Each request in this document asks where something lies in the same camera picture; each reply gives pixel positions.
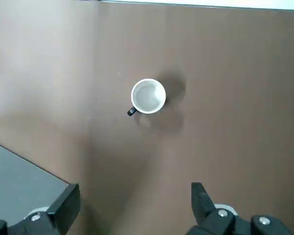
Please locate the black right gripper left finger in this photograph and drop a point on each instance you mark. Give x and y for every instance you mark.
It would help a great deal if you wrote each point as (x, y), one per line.
(61, 210)

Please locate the grey drawer cabinet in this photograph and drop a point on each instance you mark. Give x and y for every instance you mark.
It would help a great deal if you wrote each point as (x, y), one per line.
(14, 176)

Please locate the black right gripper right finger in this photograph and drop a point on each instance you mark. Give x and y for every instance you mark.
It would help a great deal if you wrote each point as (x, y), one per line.
(210, 220)

